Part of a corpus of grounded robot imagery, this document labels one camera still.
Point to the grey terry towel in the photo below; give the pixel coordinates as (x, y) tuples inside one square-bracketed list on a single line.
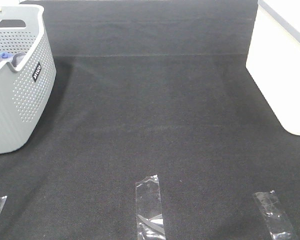
[(16, 59)]

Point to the blue towel in basket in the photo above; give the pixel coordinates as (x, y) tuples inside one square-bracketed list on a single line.
[(5, 55)]

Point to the black table cloth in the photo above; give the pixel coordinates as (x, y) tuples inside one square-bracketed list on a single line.
[(157, 87)]

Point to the clear tape strip middle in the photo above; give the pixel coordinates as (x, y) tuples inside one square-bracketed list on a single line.
[(148, 207)]

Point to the grey perforated laundry basket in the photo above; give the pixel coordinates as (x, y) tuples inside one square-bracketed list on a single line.
[(25, 89)]

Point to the cream plastic storage box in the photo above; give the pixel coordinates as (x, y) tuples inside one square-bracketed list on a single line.
[(273, 59)]

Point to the clear tape strip right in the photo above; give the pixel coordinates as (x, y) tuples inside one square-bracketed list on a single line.
[(275, 217)]

